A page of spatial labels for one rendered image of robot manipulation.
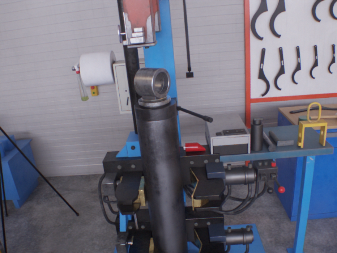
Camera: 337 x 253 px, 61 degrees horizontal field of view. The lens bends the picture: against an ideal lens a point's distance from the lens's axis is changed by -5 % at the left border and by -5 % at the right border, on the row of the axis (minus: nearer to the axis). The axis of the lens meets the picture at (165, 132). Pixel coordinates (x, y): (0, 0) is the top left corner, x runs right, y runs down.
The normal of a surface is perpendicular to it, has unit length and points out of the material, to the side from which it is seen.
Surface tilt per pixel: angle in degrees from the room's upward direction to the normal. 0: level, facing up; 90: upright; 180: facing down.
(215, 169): 0
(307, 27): 90
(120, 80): 90
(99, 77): 109
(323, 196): 90
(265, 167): 0
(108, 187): 90
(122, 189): 0
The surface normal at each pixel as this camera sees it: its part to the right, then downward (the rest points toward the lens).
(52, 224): -0.10, -0.93
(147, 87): -0.60, 0.39
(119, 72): -0.04, 0.37
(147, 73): -0.47, -0.45
